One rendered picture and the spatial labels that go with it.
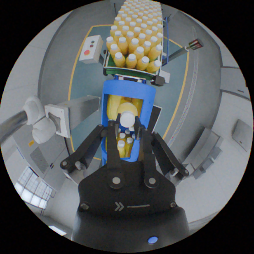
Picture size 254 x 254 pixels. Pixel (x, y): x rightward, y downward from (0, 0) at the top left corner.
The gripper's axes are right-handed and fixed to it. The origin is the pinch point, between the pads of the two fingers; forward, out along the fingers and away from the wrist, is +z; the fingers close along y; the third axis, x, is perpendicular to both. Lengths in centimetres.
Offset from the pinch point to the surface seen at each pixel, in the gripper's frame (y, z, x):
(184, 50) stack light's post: 35, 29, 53
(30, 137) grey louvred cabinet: -159, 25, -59
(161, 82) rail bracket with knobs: 22.0, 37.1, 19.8
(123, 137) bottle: 1.0, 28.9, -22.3
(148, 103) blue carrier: 8.8, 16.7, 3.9
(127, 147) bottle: 4.6, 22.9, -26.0
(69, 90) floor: -133, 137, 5
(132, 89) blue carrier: 0.6, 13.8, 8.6
